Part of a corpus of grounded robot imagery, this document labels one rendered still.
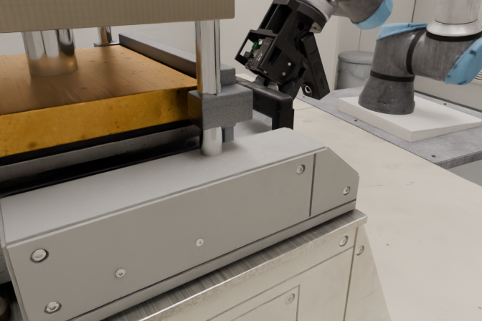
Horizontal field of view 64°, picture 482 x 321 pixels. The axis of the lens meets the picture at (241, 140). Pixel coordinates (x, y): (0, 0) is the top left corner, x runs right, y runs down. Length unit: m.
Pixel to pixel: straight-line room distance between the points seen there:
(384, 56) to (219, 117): 0.86
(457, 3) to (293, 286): 0.79
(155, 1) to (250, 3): 2.41
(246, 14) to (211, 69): 2.38
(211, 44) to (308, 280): 0.20
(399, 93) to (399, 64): 0.08
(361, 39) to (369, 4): 3.09
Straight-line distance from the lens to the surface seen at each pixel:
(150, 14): 0.22
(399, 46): 1.06
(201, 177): 0.24
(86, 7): 0.21
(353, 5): 0.69
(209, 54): 0.24
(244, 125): 0.41
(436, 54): 1.01
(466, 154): 0.99
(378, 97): 1.09
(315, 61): 0.62
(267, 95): 0.38
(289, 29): 0.58
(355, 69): 3.17
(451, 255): 0.64
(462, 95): 3.87
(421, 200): 0.76
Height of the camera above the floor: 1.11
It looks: 23 degrees down
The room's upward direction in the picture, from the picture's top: straight up
